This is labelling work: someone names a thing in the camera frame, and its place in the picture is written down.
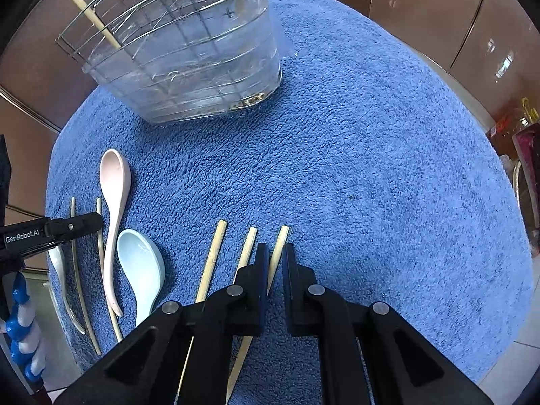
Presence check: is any white spoon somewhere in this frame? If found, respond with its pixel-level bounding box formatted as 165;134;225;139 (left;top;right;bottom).
47;245;87;336

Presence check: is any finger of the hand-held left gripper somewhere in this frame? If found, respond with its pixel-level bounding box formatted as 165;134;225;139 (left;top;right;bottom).
44;213;104;242

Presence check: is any light blue spoon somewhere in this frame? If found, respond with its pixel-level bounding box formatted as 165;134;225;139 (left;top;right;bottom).
116;228;166;329

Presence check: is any dark red chair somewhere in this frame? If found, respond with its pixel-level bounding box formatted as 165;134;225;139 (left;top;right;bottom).
512;122;540;258

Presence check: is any pink spoon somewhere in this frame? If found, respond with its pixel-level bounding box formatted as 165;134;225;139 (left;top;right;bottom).
99;148;132;318

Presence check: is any metal chopstick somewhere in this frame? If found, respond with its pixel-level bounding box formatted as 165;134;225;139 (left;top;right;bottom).
70;196;103;356

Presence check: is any blue terry towel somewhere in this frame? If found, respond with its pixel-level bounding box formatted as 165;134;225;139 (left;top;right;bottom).
44;0;534;405

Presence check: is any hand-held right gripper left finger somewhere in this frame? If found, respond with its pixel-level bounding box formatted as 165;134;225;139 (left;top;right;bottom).
55;242;271;405

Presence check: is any clear utensil holder wire basket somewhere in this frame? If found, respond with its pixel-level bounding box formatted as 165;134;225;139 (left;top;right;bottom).
56;0;283;126

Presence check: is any person's left hand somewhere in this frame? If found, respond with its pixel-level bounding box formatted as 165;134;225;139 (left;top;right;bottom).
0;273;48;385

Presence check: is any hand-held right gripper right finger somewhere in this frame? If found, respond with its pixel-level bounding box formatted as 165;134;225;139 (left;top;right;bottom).
282;242;495;405

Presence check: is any person's left forearm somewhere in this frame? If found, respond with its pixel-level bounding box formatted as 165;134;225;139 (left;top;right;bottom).
31;382;57;405

